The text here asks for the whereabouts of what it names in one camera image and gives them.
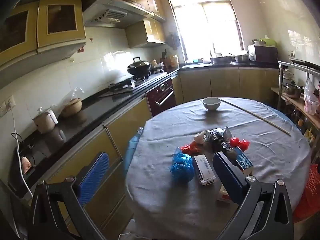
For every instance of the red and white box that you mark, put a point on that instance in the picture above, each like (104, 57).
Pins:
(223, 195)

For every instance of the blue plastic bag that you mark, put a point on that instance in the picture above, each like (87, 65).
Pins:
(182, 167)

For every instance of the round hanging strainer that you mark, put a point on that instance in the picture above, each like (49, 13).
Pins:
(172, 41)

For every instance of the small white electric cooker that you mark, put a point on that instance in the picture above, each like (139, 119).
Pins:
(45, 120)

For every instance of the pink paper cup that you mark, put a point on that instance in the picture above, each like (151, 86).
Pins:
(25, 164)

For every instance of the silver range hood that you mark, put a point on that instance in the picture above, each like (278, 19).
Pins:
(115, 13)

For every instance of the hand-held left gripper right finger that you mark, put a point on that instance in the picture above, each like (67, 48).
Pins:
(228, 177)

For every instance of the round table with grey cloth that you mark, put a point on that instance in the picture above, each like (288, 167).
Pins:
(162, 135)

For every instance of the orange red plastic wrapper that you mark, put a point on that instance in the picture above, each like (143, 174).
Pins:
(188, 149)

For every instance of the white and pink plastic bag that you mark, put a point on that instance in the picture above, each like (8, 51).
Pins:
(311, 100)

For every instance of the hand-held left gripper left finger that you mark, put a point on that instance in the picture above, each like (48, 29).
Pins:
(93, 173)

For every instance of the small wall outlet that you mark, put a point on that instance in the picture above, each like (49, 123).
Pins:
(292, 53)

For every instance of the long thin wooden stick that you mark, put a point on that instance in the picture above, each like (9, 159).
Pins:
(255, 116)

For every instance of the bright kitchen window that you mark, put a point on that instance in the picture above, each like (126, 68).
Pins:
(205, 22)

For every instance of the black induction cooker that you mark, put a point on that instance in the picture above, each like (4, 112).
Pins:
(20, 170)

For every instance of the blue and white carton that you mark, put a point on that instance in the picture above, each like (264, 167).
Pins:
(245, 163)

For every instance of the white medicine box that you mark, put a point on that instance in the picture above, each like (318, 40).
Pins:
(203, 170)

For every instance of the dark microwave oven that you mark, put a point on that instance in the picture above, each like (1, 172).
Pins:
(262, 53)

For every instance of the white ceramic bowl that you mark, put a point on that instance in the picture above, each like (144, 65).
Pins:
(211, 103)

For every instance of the red plastic bag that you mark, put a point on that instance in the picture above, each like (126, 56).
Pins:
(240, 143)

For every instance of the yellow framed upper cabinets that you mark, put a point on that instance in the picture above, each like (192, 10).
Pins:
(42, 27)

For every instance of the small metal basin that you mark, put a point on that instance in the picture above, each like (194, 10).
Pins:
(241, 58)

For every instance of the yellow oil bottle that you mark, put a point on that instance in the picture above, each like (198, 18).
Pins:
(174, 60)

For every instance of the brown clay pot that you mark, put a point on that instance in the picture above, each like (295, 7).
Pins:
(71, 107)

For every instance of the green plastic colander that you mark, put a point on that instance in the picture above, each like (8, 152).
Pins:
(265, 41)

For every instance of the wide metal basin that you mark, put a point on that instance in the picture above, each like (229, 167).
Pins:
(221, 59)

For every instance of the black gas stove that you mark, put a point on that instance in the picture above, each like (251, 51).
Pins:
(130, 85)

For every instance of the black wok with lid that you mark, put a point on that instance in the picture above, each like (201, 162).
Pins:
(138, 67)

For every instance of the knife block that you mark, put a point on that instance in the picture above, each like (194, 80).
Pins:
(163, 56)

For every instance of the blue plastic sheet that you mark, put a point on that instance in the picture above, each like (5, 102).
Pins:
(132, 147)

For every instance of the metal storage rack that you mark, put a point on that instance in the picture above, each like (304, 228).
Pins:
(297, 80)

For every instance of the white wall socket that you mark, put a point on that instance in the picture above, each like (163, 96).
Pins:
(7, 105)

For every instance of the dark red built-in oven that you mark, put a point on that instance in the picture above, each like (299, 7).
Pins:
(161, 95)

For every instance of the red plastic basket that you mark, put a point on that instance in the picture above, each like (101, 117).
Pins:
(308, 195)

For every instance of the stainless steel pot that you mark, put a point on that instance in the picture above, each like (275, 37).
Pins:
(292, 91)

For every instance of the silver foil bag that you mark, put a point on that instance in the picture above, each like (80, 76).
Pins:
(216, 140)

